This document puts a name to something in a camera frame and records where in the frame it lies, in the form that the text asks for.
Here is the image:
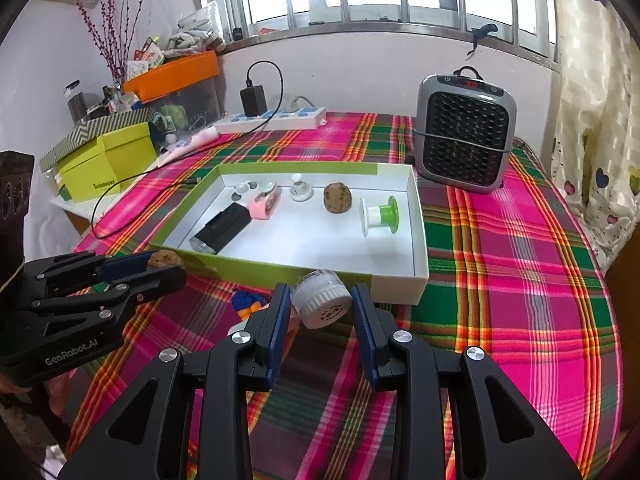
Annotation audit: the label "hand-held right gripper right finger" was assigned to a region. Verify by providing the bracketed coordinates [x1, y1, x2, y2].
[350, 282, 583, 480]

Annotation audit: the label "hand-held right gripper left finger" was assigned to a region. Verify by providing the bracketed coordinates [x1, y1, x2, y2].
[57, 282, 293, 480]

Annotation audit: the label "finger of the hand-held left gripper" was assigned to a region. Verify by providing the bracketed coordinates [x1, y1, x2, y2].
[30, 265, 188, 342]
[22, 252, 153, 292]

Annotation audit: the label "small white ribbed jar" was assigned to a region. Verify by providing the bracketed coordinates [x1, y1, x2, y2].
[290, 270, 353, 331]

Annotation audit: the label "brown walnut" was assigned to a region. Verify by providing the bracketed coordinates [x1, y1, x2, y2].
[322, 182, 353, 213]
[149, 250, 187, 273]

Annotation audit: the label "green cardboard box tray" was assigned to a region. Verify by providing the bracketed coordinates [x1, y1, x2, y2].
[149, 161, 431, 306]

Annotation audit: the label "black flashlight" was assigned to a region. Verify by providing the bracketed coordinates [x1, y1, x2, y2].
[189, 203, 252, 256]

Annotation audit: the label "green and white spool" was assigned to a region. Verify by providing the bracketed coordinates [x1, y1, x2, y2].
[360, 196, 400, 237]

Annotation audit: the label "pink holder with green insert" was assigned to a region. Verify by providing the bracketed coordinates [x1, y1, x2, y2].
[248, 187, 281, 221]

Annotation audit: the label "white round knob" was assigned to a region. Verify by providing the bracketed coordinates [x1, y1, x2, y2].
[289, 172, 313, 204]

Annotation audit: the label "person's left hand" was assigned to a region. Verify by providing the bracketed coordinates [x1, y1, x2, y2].
[0, 372, 68, 418]

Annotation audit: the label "blue orange knitted toy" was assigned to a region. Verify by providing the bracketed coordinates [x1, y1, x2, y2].
[231, 290, 272, 320]

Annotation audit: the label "yellow-green cardboard box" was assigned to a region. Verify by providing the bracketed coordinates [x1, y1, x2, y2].
[54, 122, 156, 204]

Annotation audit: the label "grey striped box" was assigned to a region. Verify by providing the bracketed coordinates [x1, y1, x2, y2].
[40, 108, 153, 173]

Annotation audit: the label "white mouse-shaped toy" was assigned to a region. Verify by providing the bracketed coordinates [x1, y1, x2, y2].
[231, 179, 277, 202]

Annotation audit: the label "plaid blanket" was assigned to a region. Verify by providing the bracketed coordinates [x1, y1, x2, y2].
[65, 110, 631, 480]

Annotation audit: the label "white purple tube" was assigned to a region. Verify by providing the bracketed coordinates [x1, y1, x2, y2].
[157, 127, 219, 166]

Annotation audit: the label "green soft toy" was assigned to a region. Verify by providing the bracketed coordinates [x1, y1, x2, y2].
[160, 105, 188, 131]

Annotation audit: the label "glass jar with black lid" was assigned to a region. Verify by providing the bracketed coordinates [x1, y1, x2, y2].
[65, 80, 98, 126]

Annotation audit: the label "clear storage bin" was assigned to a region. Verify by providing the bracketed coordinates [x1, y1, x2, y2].
[145, 77, 223, 146]

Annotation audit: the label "orange bin lid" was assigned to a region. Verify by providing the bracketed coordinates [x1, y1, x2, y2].
[122, 51, 221, 103]

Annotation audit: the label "white blue power strip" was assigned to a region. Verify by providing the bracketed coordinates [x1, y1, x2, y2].
[215, 106, 327, 135]

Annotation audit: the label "printed paper packets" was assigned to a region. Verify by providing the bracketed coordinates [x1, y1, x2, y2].
[125, 37, 166, 78]

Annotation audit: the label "black charger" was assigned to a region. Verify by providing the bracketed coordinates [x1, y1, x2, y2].
[240, 85, 268, 117]

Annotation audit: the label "grey space heater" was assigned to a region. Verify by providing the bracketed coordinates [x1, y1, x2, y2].
[412, 67, 517, 195]

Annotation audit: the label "dried pink flower branches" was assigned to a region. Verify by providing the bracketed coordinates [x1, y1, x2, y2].
[80, 0, 161, 86]

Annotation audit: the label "wooden wardrobe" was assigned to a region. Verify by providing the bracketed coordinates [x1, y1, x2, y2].
[605, 250, 640, 436]

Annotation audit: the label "cream heart-print curtain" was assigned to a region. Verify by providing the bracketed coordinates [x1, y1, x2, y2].
[550, 0, 640, 271]

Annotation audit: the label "black charger cable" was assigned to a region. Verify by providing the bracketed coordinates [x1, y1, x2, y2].
[90, 61, 285, 239]

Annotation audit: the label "bundle of white cables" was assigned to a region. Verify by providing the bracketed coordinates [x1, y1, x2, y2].
[165, 27, 216, 53]

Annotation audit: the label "black window handle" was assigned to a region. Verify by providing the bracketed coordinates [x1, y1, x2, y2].
[467, 22, 499, 56]

